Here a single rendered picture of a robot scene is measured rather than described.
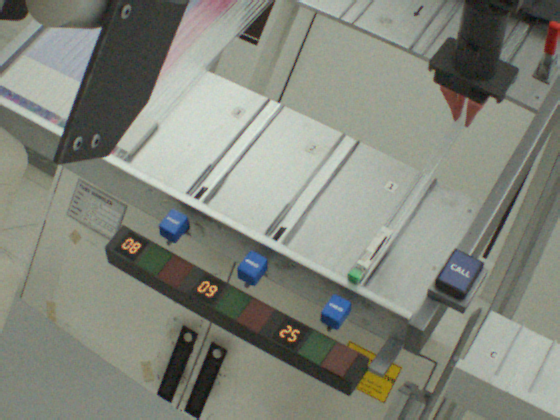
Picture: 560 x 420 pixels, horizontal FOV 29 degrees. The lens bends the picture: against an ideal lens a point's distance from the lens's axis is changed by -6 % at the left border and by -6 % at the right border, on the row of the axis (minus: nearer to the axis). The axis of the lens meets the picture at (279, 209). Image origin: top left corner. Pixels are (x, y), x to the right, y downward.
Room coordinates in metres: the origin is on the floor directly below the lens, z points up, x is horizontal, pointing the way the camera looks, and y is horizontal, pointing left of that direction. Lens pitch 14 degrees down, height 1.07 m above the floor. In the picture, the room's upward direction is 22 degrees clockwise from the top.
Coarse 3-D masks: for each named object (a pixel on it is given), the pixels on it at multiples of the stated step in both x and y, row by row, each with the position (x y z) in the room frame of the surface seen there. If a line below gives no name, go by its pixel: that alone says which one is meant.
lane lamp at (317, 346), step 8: (312, 336) 1.18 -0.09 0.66; (320, 336) 1.18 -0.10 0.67; (304, 344) 1.17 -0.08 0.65; (312, 344) 1.17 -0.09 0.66; (320, 344) 1.17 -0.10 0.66; (328, 344) 1.17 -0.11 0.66; (304, 352) 1.16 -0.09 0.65; (312, 352) 1.16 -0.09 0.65; (320, 352) 1.16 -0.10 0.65; (312, 360) 1.15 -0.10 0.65; (320, 360) 1.16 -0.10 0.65
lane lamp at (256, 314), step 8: (256, 304) 1.20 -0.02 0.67; (264, 304) 1.20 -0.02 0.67; (248, 312) 1.20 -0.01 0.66; (256, 312) 1.20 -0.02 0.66; (264, 312) 1.20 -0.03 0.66; (272, 312) 1.20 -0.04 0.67; (240, 320) 1.19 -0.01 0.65; (248, 320) 1.19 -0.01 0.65; (256, 320) 1.19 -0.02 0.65; (264, 320) 1.19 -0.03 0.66; (256, 328) 1.18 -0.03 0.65
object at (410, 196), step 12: (516, 36) 1.52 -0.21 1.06; (504, 48) 1.50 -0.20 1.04; (516, 48) 1.52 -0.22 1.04; (504, 60) 1.48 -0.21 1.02; (456, 120) 1.39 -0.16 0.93; (456, 132) 1.37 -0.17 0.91; (444, 144) 1.35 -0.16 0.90; (432, 156) 1.34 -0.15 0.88; (444, 156) 1.35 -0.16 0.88; (432, 168) 1.32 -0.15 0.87; (420, 180) 1.31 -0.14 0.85; (408, 192) 1.29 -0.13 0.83; (420, 192) 1.30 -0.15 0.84; (408, 204) 1.28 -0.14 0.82; (396, 216) 1.26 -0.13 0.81; (396, 228) 1.26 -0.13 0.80; (348, 276) 1.19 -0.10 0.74; (360, 276) 1.19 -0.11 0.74
